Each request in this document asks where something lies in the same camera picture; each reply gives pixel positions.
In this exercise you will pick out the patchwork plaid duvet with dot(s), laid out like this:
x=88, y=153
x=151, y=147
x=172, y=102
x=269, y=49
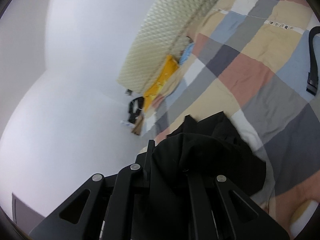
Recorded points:
x=251, y=61

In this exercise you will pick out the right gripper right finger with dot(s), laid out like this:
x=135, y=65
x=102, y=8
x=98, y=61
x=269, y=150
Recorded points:
x=220, y=210

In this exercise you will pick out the white lotion bottle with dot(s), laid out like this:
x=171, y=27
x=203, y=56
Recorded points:
x=127, y=124

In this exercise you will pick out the black bag on nightstand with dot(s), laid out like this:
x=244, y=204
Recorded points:
x=135, y=108

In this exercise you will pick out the black puffer jacket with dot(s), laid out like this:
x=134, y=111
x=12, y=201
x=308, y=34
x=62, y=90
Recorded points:
x=195, y=153

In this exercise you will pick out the light blue pillow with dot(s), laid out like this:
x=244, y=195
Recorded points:
x=186, y=53

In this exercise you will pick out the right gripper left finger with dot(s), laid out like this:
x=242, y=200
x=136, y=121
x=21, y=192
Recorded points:
x=102, y=207

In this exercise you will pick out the yellow crown pillow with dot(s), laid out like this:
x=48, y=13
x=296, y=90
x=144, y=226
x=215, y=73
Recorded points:
x=169, y=68

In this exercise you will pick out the wooden nightstand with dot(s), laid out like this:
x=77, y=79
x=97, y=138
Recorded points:
x=137, y=129

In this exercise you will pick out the wall power socket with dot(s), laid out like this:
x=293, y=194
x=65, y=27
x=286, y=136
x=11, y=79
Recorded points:
x=128, y=92

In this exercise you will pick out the cream quilted headboard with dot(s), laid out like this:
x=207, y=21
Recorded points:
x=163, y=32

